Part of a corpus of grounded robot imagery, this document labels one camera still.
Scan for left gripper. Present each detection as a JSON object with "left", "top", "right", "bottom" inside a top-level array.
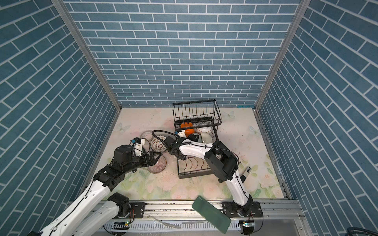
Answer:
[{"left": 123, "top": 151, "right": 162, "bottom": 175}]

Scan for orange plastic bowl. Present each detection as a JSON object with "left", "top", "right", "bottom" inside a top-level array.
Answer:
[{"left": 180, "top": 122, "right": 195, "bottom": 137}]

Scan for cream bowl striped outside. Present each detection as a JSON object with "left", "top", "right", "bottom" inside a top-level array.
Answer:
[{"left": 201, "top": 132, "right": 213, "bottom": 144}]

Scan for white bowl orange diamonds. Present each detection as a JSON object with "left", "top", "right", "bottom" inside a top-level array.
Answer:
[{"left": 196, "top": 127, "right": 213, "bottom": 135}]

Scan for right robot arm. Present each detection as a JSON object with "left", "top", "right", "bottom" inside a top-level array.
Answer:
[{"left": 163, "top": 137, "right": 253, "bottom": 209}]

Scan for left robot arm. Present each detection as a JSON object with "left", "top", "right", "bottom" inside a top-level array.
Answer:
[{"left": 29, "top": 144, "right": 161, "bottom": 236}]

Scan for black and white marker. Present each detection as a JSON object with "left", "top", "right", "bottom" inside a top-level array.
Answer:
[{"left": 240, "top": 167, "right": 252, "bottom": 183}]

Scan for dark green rectangular tray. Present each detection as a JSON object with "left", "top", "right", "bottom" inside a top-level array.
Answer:
[{"left": 192, "top": 196, "right": 231, "bottom": 234}]

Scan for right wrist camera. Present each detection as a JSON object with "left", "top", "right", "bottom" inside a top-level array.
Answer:
[{"left": 176, "top": 130, "right": 187, "bottom": 138}]

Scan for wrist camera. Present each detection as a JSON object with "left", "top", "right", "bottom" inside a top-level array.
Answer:
[
  {"left": 176, "top": 130, "right": 187, "bottom": 138},
  {"left": 132, "top": 138, "right": 145, "bottom": 157}
]

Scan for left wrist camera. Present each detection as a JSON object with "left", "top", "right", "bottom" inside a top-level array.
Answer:
[{"left": 132, "top": 138, "right": 145, "bottom": 157}]

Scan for black wire dish rack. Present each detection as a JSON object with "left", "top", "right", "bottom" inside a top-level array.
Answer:
[{"left": 173, "top": 99, "right": 222, "bottom": 179}]

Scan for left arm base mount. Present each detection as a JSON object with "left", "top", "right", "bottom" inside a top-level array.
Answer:
[{"left": 107, "top": 193, "right": 146, "bottom": 220}]

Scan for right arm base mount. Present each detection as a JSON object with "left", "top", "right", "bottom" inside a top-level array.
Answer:
[{"left": 221, "top": 201, "right": 263, "bottom": 218}]

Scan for aluminium front rail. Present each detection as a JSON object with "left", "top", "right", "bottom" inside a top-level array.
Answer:
[{"left": 60, "top": 200, "right": 305, "bottom": 222}]

